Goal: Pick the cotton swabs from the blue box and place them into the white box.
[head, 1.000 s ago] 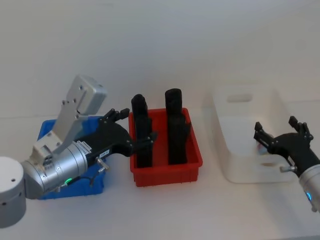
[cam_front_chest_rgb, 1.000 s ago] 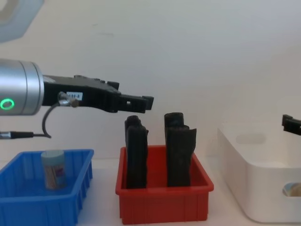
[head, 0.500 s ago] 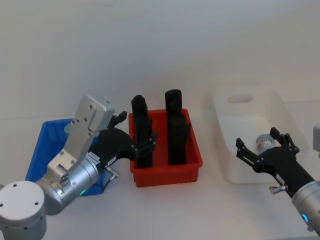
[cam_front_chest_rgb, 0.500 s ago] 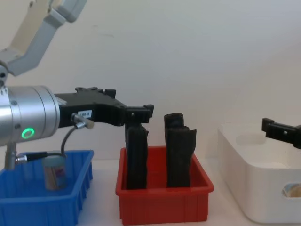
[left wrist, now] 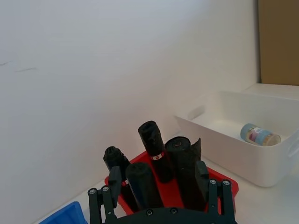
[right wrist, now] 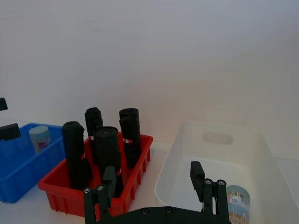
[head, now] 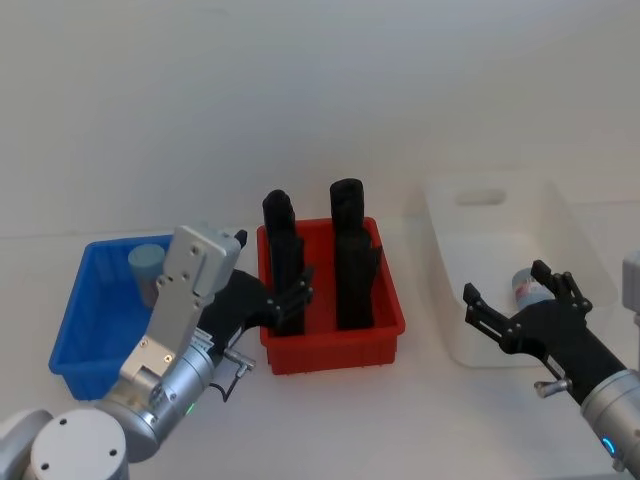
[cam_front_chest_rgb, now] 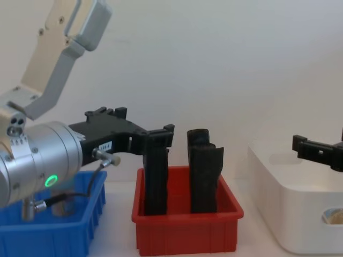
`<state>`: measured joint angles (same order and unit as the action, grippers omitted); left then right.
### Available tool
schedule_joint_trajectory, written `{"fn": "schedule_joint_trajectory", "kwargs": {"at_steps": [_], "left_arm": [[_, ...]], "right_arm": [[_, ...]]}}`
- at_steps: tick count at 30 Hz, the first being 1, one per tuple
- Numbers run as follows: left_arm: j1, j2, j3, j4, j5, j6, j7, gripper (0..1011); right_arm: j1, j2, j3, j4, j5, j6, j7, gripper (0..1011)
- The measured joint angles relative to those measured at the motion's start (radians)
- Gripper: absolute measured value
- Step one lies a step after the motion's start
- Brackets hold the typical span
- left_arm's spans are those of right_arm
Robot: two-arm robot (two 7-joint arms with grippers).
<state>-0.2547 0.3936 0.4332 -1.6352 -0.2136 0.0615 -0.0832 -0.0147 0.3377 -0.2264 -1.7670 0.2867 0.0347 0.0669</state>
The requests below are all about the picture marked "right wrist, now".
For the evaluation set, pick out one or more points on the toothpick jar with teal lid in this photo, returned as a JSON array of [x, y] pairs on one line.
[[239, 203]]

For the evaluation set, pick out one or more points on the pale blue lidded jar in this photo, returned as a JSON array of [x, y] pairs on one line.
[[40, 138]]

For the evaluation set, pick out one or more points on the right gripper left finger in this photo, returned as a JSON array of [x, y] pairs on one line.
[[109, 184]]

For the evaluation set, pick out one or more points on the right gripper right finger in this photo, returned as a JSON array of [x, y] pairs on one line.
[[198, 179]]

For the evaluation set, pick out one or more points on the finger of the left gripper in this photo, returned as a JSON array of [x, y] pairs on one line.
[[2, 104], [10, 131]]

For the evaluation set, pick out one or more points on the white plastic basket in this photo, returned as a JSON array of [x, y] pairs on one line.
[[257, 163]]

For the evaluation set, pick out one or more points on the red plastic bin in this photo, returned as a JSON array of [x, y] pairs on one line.
[[130, 182]]

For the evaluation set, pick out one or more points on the black bag roll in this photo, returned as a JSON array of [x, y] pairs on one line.
[[107, 149], [130, 140], [73, 149], [93, 121]]

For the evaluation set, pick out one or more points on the blue plastic bin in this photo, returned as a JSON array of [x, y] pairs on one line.
[[18, 172]]

